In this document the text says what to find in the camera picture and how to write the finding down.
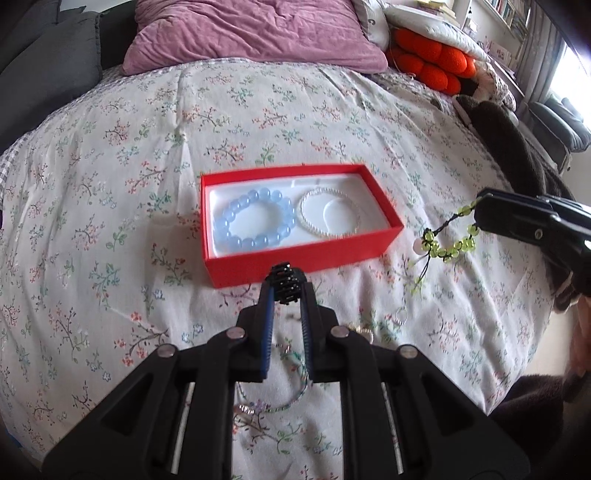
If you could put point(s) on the grey curtain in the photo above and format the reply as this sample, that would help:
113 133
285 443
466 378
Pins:
540 55

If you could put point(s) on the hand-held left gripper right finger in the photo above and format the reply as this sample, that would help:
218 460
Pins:
308 323

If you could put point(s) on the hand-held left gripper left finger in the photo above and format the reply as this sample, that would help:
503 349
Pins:
267 323

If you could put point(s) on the person's right forearm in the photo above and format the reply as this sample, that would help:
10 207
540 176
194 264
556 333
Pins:
582 341

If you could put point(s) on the grey sofa cushion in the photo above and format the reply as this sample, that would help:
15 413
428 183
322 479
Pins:
51 60

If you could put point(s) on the small gold jewelry piece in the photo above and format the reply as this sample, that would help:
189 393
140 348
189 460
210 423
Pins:
362 329

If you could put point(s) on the floral bedsheet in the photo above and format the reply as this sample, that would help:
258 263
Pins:
115 207

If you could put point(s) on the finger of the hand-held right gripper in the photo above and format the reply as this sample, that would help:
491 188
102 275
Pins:
517 226
517 201

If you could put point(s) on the white printed pillow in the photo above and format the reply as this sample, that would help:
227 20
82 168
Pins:
371 21

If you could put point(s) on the red jewelry box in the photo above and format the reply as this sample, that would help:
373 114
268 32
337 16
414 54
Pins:
295 263

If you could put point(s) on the white padded quilt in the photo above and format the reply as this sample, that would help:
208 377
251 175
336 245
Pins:
443 30

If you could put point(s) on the dark brown blanket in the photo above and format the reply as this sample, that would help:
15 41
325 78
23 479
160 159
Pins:
508 134

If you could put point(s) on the pink pillow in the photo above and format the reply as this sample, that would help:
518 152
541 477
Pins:
254 32

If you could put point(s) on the wall bookshelf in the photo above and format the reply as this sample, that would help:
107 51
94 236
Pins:
505 14

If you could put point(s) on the orange plush cushion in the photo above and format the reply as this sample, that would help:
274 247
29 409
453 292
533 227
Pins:
429 60

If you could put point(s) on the grey armchair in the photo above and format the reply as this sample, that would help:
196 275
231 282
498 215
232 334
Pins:
561 120

